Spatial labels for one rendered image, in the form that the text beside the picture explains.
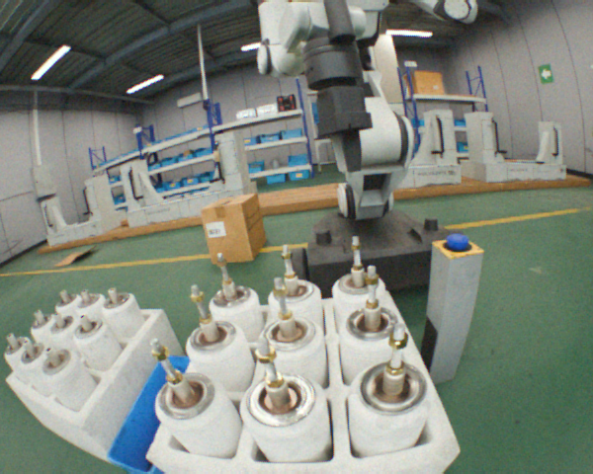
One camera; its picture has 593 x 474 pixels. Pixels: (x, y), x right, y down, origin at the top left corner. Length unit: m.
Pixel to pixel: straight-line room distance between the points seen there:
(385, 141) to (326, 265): 0.37
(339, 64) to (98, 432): 0.71
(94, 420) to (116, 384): 0.10
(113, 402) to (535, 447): 0.79
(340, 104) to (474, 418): 0.61
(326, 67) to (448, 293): 0.39
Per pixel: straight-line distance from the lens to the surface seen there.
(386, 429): 0.28
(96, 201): 3.54
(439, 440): 0.35
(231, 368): 0.39
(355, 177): 0.73
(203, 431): 0.32
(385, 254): 0.76
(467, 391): 0.63
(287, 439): 0.28
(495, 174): 2.89
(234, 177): 2.43
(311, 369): 0.37
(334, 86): 0.39
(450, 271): 0.43
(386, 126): 0.67
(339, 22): 0.39
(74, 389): 0.54
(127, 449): 0.56
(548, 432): 0.64
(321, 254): 0.75
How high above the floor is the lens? 0.49
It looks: 18 degrees down
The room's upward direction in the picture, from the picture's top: 9 degrees counter-clockwise
